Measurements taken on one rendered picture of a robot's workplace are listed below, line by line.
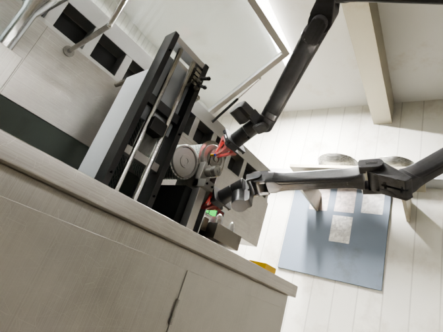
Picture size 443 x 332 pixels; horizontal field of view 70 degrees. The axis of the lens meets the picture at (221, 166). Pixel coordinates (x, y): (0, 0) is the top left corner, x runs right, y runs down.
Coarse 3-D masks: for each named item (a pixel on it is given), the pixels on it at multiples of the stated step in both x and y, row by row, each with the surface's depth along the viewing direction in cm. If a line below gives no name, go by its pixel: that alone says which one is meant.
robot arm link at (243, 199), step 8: (248, 176) 113; (256, 176) 111; (248, 184) 111; (240, 192) 109; (248, 192) 109; (232, 200) 108; (240, 200) 106; (248, 200) 106; (232, 208) 109; (240, 208) 108
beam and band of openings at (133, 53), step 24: (72, 0) 118; (48, 24) 111; (72, 24) 125; (96, 24) 125; (96, 48) 132; (120, 48) 132; (120, 72) 132; (192, 120) 164; (216, 120) 175; (240, 168) 192; (264, 168) 209
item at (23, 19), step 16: (32, 0) 85; (48, 0) 87; (64, 0) 92; (16, 16) 83; (32, 16) 86; (16, 32) 82; (0, 48) 77; (0, 64) 77; (16, 64) 80; (0, 80) 77
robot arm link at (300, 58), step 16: (320, 16) 73; (304, 32) 79; (320, 32) 75; (304, 48) 83; (288, 64) 88; (304, 64) 86; (288, 80) 91; (272, 96) 98; (288, 96) 95; (272, 112) 101
